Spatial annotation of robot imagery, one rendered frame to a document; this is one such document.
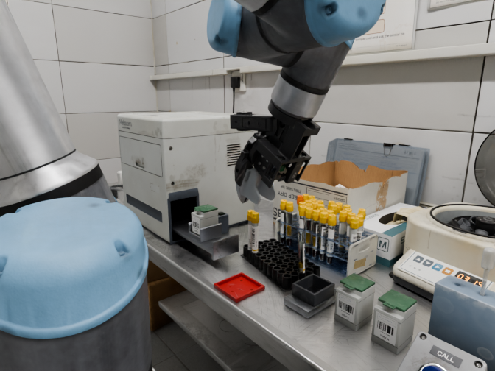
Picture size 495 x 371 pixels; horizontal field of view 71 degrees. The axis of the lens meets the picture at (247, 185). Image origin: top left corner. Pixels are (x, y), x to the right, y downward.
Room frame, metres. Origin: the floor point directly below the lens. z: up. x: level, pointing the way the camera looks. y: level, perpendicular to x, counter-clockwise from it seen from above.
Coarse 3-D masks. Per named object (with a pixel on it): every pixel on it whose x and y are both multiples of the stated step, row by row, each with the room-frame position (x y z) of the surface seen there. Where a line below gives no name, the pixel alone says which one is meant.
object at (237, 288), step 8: (240, 272) 0.63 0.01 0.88; (224, 280) 0.60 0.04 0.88; (232, 280) 0.61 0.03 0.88; (240, 280) 0.61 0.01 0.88; (248, 280) 0.61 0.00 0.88; (216, 288) 0.58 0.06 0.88; (224, 288) 0.58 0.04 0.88; (232, 288) 0.58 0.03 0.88; (240, 288) 0.58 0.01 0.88; (248, 288) 0.58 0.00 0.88; (256, 288) 0.57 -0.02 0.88; (264, 288) 0.58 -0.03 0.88; (232, 296) 0.54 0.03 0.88; (240, 296) 0.54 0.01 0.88; (248, 296) 0.55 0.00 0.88
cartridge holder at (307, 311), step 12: (312, 276) 0.57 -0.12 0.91; (300, 288) 0.53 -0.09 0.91; (312, 288) 0.56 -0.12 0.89; (324, 288) 0.52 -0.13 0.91; (288, 300) 0.52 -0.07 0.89; (300, 300) 0.52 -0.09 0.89; (312, 300) 0.51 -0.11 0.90; (324, 300) 0.52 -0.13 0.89; (300, 312) 0.50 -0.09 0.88; (312, 312) 0.50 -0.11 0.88
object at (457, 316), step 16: (448, 288) 0.42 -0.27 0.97; (464, 288) 0.42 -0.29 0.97; (480, 288) 0.42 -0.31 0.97; (432, 304) 0.43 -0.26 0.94; (448, 304) 0.41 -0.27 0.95; (464, 304) 0.40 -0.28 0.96; (480, 304) 0.38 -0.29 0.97; (432, 320) 0.43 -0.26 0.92; (448, 320) 0.41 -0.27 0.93; (464, 320) 0.40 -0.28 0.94; (480, 320) 0.38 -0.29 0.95; (448, 336) 0.41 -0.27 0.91; (464, 336) 0.39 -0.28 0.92; (480, 336) 0.38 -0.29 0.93; (480, 352) 0.38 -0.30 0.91
